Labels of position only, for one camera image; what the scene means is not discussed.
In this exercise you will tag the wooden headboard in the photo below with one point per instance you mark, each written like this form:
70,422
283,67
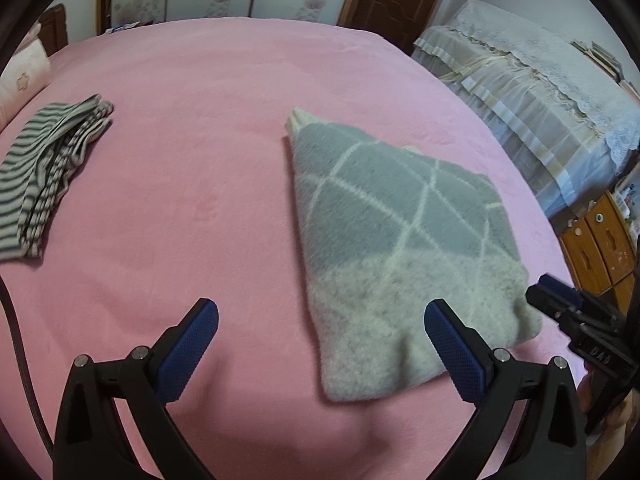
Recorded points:
52,30

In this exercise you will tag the person's right hand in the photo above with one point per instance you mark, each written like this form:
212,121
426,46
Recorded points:
620,416

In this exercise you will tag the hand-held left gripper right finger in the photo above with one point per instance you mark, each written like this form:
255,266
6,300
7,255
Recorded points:
455,355

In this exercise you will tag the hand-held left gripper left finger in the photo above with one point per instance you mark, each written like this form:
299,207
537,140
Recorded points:
192,350

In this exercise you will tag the striped knit garment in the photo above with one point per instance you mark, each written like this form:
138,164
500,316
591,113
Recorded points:
45,170

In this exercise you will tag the furniture under lace cover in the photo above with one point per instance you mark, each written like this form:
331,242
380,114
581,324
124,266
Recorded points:
525,85

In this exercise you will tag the stack of books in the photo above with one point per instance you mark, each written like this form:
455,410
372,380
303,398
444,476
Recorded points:
607,60

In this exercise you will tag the pink printed pillow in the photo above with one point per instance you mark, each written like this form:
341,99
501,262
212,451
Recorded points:
22,85

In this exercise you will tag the grey diamond pattern sweater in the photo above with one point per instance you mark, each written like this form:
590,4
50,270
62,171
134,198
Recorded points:
390,240

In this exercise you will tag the pink bed blanket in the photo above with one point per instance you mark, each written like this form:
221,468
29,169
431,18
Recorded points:
200,185

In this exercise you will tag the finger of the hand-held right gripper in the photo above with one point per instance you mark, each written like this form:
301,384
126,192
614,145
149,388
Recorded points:
560,287
547,305

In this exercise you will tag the yellow wooden cabinet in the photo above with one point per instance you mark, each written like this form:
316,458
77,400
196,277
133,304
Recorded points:
595,250

